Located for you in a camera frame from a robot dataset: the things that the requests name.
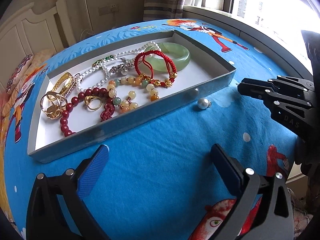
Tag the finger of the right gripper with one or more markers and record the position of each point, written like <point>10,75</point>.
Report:
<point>292,96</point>
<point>275,82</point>

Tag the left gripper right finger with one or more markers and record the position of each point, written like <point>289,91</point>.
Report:
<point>229,169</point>

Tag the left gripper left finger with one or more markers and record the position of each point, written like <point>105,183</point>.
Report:
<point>91,171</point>

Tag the white pearl necklace jade pendant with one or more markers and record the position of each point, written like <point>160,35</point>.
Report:
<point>106,63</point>

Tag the grey cardboard jewelry tray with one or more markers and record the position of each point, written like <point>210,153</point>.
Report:
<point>60,126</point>

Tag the gold bangle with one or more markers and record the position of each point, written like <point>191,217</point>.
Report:
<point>65,84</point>

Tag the green jade bangle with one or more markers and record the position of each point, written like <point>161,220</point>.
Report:
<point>176,52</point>

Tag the silver brooch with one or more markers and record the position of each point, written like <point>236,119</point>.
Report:
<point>122,68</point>

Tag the pink folded quilt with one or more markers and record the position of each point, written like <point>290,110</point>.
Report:
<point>3,104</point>

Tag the embroidered small pillow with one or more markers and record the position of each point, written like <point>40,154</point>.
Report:
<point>18,73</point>

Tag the yellow checked pillow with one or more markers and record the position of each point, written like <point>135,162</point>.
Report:
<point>42,56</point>

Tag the white wooden headboard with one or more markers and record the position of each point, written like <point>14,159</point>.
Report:
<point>25,32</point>

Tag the white lamp pole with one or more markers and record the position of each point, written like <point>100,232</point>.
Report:
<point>89,30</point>

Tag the wall power socket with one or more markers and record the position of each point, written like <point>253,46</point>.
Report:
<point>108,9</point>

